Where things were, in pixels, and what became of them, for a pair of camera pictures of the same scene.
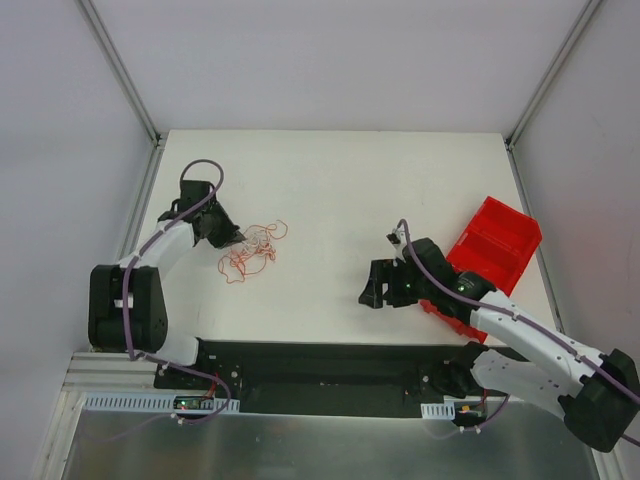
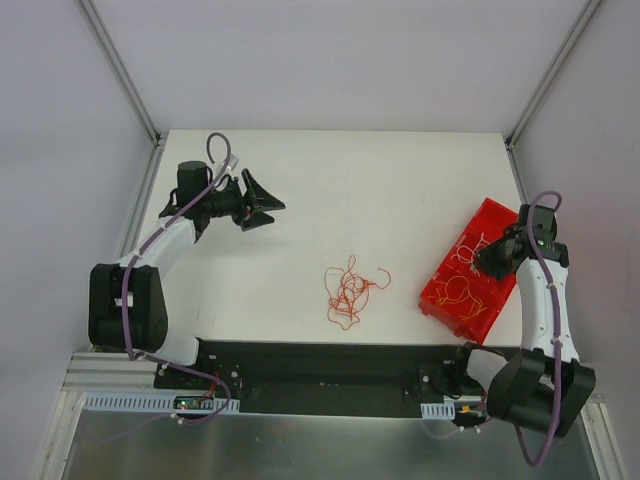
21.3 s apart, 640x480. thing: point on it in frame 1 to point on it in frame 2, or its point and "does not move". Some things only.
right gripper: (390, 284) to (491, 260)
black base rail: (320, 379) does not move
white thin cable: (254, 241) to (465, 254)
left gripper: (220, 231) to (245, 203)
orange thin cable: (252, 253) to (349, 293)
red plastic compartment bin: (498, 241) does not move
